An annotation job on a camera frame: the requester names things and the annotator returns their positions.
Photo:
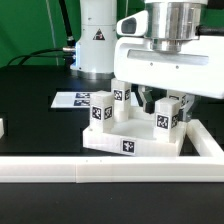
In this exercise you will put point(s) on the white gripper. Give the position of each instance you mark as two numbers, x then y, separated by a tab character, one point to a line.
198	69

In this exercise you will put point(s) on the white square tabletop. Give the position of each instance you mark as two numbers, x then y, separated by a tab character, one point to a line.
134	137

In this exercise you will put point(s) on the white L-shaped fence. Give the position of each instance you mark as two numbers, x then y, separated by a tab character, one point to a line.
207	166

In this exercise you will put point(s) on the white marker plate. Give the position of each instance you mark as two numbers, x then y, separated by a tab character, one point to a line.
69	100

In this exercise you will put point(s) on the white block left edge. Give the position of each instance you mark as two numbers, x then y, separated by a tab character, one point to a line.
1	128

